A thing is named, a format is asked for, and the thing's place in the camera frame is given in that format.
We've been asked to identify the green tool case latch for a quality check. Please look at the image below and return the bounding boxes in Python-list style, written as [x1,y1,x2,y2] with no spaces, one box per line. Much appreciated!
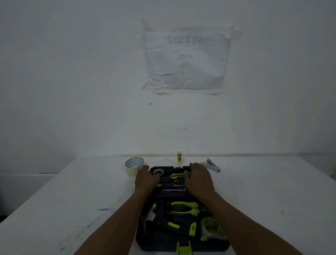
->
[176,240,193,255]

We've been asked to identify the person's right forearm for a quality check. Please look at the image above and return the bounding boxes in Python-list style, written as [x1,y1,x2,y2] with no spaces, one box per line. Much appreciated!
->
[192,190,303,255]

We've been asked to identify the black plastic tool case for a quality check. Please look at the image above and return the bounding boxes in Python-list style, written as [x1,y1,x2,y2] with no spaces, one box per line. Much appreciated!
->
[136,166,231,253]

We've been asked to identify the white paper sign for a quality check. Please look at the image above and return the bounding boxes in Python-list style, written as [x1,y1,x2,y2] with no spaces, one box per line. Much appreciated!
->
[141,18,240,91]

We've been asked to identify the person's left forearm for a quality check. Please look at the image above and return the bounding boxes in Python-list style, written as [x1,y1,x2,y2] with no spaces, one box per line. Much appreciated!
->
[73,190,155,255]

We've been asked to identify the clear packing tape roll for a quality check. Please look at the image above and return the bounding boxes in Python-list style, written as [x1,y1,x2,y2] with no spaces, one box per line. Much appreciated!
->
[125,157,145,177]

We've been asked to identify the person's right hand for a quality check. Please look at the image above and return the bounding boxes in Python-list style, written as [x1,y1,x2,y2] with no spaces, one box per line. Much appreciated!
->
[183,163,216,200]

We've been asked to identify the black long shaft screwdriver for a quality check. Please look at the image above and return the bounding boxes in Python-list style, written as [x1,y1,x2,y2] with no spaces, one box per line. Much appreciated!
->
[157,183,186,189]

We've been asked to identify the green handled pliers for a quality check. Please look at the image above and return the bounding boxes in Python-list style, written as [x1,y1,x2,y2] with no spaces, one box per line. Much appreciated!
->
[165,201,200,217]

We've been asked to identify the person's left hand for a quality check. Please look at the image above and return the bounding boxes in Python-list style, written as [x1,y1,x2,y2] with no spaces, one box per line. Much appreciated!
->
[135,165,161,195]

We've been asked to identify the green tape measure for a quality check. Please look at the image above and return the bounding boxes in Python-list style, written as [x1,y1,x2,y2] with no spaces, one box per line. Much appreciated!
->
[200,217,227,242]

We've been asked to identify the steel claw hammer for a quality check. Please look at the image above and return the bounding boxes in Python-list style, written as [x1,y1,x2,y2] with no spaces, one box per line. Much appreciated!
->
[142,203,197,238]

